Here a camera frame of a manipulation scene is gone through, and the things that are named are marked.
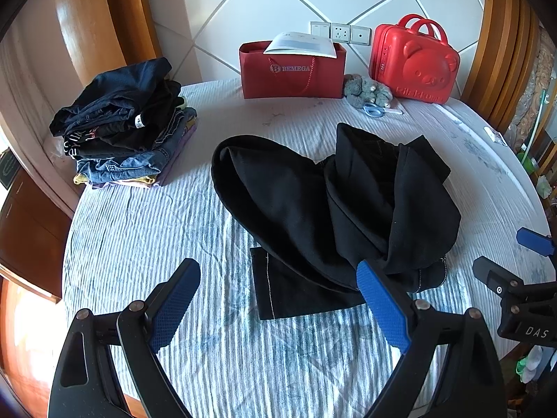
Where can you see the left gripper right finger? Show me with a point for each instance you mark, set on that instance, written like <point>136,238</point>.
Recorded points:
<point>470,384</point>

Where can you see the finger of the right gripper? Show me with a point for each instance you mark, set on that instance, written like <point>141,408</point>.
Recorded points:
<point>536,242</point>
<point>496,278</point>

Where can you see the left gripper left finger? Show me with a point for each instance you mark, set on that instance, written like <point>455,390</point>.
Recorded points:
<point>86,383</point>

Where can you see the black jeans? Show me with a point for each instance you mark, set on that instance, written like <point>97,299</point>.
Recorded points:
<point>315,221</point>

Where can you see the stack of folded clothes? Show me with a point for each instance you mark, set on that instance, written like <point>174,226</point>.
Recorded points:
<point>127,126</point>

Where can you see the green bucket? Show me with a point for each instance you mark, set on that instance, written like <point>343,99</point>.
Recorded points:
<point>529,163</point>

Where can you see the striped white bed sheet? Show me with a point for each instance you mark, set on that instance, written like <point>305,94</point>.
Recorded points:
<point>224,361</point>

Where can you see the brown wooden nightstand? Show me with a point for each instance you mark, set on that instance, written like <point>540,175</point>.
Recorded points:
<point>33,238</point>

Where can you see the red bear suitcase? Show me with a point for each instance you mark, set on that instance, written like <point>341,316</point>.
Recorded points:
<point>414,59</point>

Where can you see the grey plush toy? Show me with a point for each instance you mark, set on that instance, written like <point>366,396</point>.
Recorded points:
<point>359,91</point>

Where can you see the red Bemega paper bag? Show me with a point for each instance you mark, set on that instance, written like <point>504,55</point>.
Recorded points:
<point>266,76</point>

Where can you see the white booklet in bag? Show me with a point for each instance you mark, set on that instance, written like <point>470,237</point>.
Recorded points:
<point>301,44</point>

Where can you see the green mop handle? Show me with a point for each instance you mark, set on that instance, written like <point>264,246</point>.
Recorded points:
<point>542,102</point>

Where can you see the blue handled scissors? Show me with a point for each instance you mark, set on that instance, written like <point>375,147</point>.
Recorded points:
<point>375,111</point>

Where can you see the white wall socket panel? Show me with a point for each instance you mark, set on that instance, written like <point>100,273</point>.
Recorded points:
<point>347,34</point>

